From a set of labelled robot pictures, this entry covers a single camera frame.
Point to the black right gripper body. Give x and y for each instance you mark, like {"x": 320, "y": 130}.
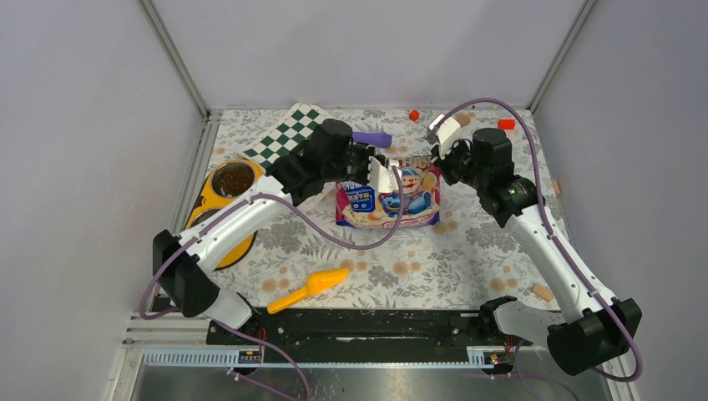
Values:
{"x": 460, "y": 164}

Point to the yellow plastic scoop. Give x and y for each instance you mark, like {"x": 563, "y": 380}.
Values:
{"x": 317, "y": 282}

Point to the small red cube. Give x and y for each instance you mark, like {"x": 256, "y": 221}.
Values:
{"x": 414, "y": 115}

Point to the purple plastic cylinder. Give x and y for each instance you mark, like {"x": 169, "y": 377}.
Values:
{"x": 380, "y": 139}

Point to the red rectangular block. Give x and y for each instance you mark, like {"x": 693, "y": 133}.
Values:
{"x": 506, "y": 124}

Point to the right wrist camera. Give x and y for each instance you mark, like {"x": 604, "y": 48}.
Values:
{"x": 442, "y": 130}

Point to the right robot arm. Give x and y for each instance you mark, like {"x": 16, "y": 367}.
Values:
{"x": 592, "y": 326}

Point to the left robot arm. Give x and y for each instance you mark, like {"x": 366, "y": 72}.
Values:
{"x": 182, "y": 263}

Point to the floral tablecloth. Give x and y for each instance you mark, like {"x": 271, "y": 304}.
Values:
{"x": 459, "y": 263}

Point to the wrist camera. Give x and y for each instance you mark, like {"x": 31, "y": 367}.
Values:
{"x": 382, "y": 177}
{"x": 442, "y": 130}

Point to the green white checkered board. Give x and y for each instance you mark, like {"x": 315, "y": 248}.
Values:
{"x": 296, "y": 125}

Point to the cat food bag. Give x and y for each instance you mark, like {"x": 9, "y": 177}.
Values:
{"x": 361, "y": 206}

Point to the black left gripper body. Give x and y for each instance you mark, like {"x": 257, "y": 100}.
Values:
{"x": 353, "y": 164}

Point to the brown wooden block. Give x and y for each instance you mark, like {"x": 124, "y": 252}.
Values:
{"x": 462, "y": 119}

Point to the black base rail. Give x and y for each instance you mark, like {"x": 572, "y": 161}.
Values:
{"x": 327, "y": 337}

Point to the wooden dowel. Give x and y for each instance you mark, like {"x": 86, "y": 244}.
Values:
{"x": 542, "y": 292}

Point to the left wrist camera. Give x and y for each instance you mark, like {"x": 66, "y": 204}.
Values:
{"x": 382, "y": 177}

